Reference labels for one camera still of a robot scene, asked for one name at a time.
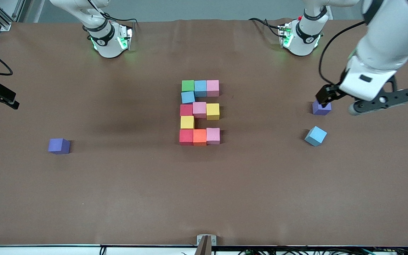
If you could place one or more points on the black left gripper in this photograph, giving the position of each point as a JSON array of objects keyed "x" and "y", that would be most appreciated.
[{"x": 331, "y": 92}]

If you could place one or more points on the pink foam cube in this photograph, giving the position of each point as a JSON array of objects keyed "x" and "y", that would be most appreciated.
[
  {"x": 213, "y": 88},
  {"x": 213, "y": 136},
  {"x": 199, "y": 109}
]

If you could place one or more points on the yellow foam cube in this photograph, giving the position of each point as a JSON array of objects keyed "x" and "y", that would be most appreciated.
[
  {"x": 187, "y": 122},
  {"x": 213, "y": 111}
]

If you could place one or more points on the blue foam cube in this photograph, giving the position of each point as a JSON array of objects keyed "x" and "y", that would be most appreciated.
[
  {"x": 315, "y": 136},
  {"x": 200, "y": 88},
  {"x": 188, "y": 97}
]

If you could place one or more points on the orange foam cube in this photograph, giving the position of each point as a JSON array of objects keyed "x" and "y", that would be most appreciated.
[{"x": 199, "y": 137}]

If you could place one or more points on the green foam cube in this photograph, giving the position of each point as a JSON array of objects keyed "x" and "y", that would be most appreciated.
[{"x": 188, "y": 85}]

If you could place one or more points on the red foam cube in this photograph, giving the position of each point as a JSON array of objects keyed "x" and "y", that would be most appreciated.
[
  {"x": 186, "y": 137},
  {"x": 186, "y": 109}
]

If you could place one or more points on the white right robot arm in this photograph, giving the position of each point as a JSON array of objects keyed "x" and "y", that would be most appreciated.
[{"x": 108, "y": 46}]

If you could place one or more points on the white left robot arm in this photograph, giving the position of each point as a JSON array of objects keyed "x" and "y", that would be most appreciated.
[{"x": 384, "y": 42}]

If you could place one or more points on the purple foam cube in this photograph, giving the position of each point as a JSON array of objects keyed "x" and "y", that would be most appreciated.
[
  {"x": 59, "y": 146},
  {"x": 321, "y": 109}
]

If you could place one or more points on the brown table mat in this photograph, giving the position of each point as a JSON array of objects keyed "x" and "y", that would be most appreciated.
[{"x": 204, "y": 198}]

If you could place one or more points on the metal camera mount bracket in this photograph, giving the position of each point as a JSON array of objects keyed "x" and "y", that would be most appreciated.
[{"x": 206, "y": 241}]

